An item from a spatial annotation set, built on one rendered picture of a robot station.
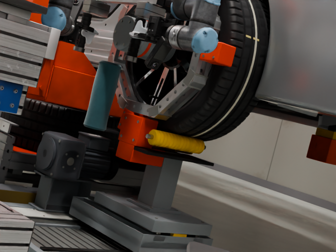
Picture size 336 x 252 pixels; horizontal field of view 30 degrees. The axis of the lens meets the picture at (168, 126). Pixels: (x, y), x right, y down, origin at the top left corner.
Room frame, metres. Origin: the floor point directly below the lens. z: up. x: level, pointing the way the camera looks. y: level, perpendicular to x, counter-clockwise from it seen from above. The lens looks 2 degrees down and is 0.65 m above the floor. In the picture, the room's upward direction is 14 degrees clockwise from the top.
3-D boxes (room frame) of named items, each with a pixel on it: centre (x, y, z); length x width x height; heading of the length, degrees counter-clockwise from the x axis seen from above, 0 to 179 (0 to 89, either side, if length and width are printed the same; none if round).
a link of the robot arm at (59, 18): (1.98, 0.43, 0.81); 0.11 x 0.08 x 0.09; 176
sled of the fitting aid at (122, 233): (2.51, 0.01, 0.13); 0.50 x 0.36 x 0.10; 40
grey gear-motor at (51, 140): (2.67, 0.30, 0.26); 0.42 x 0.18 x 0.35; 130
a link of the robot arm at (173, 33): (1.91, 0.03, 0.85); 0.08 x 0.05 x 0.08; 131
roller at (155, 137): (2.33, -0.05, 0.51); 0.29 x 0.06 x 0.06; 130
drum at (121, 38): (2.31, 0.16, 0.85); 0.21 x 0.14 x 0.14; 130
